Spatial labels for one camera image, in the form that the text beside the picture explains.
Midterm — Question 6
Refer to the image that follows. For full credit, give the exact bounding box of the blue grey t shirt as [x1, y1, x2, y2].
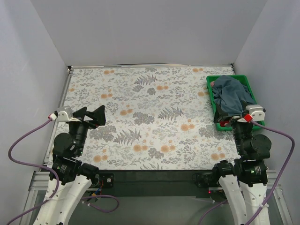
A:
[211, 75, 256, 116]

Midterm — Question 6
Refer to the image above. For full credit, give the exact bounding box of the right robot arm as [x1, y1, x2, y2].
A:
[213, 105, 271, 225]

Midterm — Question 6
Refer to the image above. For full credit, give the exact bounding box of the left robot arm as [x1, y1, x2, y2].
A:
[34, 105, 106, 225]

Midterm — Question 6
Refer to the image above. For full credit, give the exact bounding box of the green plastic bin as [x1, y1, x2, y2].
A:
[206, 75, 265, 131]

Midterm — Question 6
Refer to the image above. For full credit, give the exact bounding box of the floral table mat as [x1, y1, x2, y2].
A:
[63, 66, 238, 170]

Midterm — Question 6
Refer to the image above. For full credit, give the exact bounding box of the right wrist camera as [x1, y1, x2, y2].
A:
[243, 105, 266, 122]

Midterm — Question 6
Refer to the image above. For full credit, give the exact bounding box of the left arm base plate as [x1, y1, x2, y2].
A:
[90, 173, 114, 188]

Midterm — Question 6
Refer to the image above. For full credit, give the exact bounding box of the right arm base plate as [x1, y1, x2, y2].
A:
[192, 172, 219, 188]

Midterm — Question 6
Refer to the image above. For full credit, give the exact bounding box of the aluminium frame rail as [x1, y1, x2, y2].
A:
[24, 170, 293, 225]

